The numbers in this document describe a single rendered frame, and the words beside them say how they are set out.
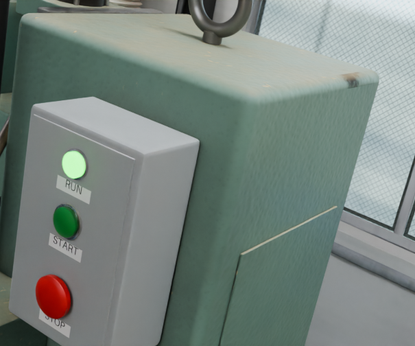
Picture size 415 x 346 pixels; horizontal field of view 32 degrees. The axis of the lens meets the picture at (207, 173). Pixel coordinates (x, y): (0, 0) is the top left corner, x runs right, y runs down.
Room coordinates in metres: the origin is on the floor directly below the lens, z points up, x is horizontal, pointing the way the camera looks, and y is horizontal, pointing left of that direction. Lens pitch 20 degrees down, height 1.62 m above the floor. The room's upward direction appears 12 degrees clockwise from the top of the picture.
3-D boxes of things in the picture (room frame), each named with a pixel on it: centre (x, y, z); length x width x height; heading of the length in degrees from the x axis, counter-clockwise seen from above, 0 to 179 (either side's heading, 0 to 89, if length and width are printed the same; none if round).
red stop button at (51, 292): (0.42, 0.08, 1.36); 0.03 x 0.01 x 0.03; 59
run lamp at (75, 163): (0.42, 0.08, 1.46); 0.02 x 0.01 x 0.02; 59
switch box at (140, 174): (0.45, 0.07, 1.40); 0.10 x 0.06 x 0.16; 59
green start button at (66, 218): (0.42, 0.08, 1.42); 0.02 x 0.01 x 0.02; 59
